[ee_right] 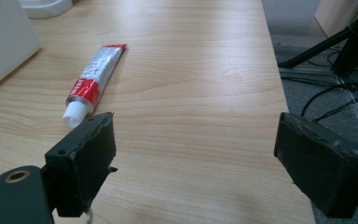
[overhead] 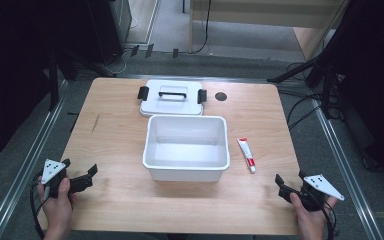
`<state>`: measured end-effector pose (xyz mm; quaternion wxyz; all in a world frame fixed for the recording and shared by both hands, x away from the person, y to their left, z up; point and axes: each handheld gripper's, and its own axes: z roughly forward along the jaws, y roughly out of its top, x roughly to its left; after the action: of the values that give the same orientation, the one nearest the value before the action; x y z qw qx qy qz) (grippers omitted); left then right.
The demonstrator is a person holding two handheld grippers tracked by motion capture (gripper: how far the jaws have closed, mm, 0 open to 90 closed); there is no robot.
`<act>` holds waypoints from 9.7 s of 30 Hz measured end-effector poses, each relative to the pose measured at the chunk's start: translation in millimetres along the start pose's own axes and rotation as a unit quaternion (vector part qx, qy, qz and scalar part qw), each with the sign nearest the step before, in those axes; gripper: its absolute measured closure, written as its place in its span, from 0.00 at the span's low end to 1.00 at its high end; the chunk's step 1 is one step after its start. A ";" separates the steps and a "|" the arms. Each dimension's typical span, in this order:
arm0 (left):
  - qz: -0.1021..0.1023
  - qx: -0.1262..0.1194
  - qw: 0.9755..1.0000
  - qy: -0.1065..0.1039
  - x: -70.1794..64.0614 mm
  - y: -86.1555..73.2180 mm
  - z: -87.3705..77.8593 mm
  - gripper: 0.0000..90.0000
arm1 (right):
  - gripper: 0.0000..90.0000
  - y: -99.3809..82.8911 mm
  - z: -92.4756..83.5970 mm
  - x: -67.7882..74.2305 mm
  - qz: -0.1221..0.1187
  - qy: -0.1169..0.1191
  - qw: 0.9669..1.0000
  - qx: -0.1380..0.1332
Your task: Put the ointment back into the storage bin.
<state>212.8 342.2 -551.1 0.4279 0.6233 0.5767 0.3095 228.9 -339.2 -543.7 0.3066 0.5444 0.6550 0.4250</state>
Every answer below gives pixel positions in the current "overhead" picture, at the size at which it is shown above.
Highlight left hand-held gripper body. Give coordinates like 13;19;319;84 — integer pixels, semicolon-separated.
40;158;95;199

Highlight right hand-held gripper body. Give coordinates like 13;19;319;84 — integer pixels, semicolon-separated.
277;173;346;213

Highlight person's right hand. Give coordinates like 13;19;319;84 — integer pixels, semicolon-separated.
289;192;339;235

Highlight person's left hand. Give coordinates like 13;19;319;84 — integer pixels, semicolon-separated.
37;177;77;234

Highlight red and white tube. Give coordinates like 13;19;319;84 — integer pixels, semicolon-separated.
236;137;257;174

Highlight black tripod stand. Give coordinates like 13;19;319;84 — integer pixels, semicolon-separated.
267;49;339;118
46;46;116;112

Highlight white plastic storage box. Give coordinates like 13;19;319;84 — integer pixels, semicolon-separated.
142;114;231;183

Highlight dark curtain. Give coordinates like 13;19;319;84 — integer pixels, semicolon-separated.
0;0;93;168
329;0;384;183

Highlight black cabinet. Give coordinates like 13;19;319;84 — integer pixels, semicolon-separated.
86;0;133;66

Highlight light wooden desk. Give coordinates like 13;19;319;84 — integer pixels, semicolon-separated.
188;0;349;62

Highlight aluminium floor rail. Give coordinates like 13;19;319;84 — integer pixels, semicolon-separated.
309;96;384;240
0;79;70;240

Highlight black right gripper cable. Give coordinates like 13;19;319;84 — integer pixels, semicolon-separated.
313;195;338;240

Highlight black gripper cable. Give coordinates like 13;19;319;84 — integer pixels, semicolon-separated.
29;171;49;240
313;195;338;240

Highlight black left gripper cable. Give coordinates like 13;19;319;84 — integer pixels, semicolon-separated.
29;171;49;240

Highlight black floor cables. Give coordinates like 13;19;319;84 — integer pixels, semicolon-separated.
285;63;344;132

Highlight white box lid black handle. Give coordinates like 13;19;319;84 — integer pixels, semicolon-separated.
137;79;208;118

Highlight white floor cable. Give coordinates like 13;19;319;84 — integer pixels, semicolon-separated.
112;16;140;75

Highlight black hanging cable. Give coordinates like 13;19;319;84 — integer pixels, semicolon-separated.
193;0;213;55

